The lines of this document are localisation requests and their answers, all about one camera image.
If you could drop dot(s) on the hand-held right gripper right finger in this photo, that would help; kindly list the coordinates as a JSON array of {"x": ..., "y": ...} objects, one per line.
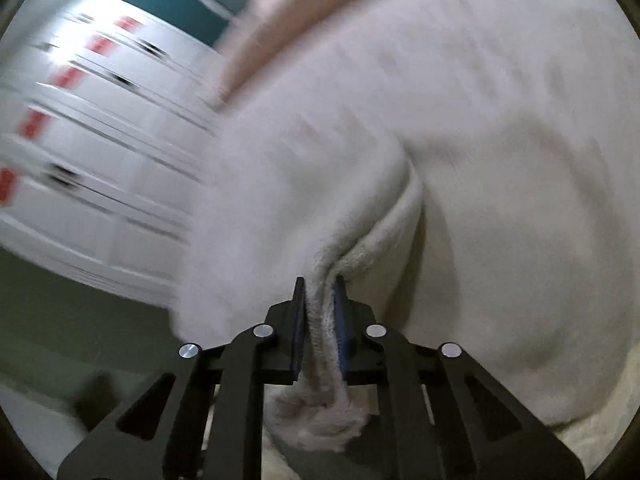
[{"x": 341, "y": 332}]

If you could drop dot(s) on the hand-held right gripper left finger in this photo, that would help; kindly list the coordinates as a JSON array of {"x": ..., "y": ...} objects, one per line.
[{"x": 298, "y": 332}]

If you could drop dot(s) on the white panelled wardrobe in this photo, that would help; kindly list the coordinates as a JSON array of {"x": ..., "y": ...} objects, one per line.
[{"x": 90, "y": 135}]

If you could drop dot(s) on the cream knit sweater black hearts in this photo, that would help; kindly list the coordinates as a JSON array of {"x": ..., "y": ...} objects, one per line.
[{"x": 350, "y": 185}]

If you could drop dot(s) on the pink duvet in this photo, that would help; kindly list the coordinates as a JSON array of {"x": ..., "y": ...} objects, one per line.
[{"x": 270, "y": 45}]

